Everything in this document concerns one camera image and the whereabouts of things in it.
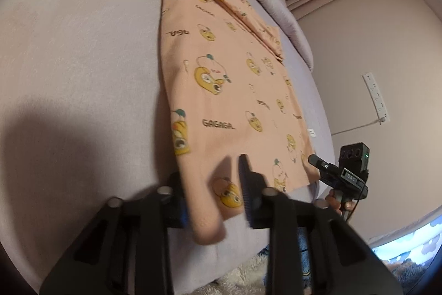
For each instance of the person's right hand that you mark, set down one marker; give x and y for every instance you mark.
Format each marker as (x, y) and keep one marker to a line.
(340, 207)

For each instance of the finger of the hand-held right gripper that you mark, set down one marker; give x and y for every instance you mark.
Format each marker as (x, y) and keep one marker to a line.
(323, 169)

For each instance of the blue cloud print mat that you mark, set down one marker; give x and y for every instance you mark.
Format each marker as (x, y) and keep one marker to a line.
(411, 246)

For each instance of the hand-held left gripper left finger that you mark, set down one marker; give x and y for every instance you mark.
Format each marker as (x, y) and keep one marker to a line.
(176, 208)

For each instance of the white shaggy rug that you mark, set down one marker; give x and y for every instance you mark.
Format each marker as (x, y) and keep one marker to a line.
(238, 276)

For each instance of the lilac bed sheet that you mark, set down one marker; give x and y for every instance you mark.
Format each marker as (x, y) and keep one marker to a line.
(86, 56)

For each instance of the peach cartoon print garment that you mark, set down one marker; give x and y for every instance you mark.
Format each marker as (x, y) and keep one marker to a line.
(221, 101)

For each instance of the white wall power strip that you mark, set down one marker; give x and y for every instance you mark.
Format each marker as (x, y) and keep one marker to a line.
(376, 98)

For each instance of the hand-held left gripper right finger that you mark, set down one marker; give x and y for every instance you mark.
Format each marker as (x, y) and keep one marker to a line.
(246, 200)

